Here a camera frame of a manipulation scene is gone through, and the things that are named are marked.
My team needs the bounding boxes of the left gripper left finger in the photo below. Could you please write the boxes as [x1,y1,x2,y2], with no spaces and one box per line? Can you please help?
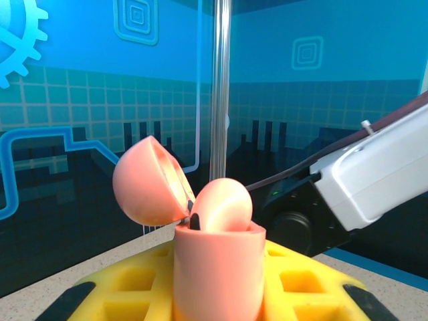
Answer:
[33,240,177,321]

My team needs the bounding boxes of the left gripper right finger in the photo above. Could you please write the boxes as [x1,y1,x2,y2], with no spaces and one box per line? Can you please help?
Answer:
[262,240,401,321]

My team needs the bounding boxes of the pink wireless earbud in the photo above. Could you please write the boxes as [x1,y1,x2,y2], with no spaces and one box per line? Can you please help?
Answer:
[193,178,253,232]

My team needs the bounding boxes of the pink earbud charging case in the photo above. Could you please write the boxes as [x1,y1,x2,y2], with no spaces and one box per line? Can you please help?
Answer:
[112,135,268,321]

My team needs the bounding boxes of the aluminium frame post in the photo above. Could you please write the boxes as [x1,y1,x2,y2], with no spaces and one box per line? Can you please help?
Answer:
[210,0,232,183]

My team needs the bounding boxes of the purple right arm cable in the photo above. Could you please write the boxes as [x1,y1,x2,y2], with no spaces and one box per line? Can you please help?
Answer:
[245,92,428,192]

